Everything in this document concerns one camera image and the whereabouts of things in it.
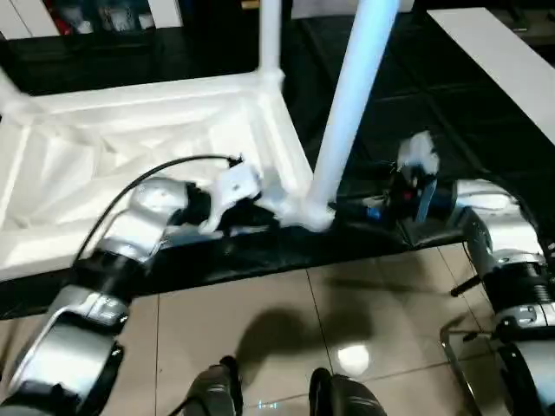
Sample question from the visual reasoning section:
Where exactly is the white plastic table leg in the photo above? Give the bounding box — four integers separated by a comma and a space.
0, 67, 34, 122
310, 0, 400, 218
258, 0, 287, 86

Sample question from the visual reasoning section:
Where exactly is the white plastic table top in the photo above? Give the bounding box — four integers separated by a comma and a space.
0, 71, 335, 285

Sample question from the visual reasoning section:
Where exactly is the black work mat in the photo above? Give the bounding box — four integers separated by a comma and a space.
0, 10, 555, 320

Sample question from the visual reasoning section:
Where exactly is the black metal stand bar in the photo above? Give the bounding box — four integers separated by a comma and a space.
450, 276, 482, 298

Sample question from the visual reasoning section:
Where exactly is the thin grey tripod stand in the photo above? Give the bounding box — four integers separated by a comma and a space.
440, 320, 500, 416

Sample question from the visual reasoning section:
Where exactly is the flat white board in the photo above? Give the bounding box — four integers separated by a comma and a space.
427, 7, 555, 144

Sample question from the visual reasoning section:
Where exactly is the grey left robot foot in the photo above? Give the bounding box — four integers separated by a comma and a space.
186, 355, 244, 416

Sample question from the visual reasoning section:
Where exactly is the grey robot foot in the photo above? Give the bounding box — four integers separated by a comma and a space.
310, 367, 387, 416
186, 355, 244, 416

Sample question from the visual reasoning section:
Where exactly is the grey right robot foot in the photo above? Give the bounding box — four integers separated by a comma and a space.
310, 367, 387, 416

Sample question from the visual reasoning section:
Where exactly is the black box with gold label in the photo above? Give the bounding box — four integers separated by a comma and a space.
181, 0, 294, 44

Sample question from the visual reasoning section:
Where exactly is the white glass door cabinet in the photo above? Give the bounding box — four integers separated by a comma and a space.
0, 0, 183, 40

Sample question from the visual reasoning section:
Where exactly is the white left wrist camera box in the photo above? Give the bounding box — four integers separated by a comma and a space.
199, 163, 264, 233

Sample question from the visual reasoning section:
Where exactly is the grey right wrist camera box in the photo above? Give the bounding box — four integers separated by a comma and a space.
396, 132, 440, 222

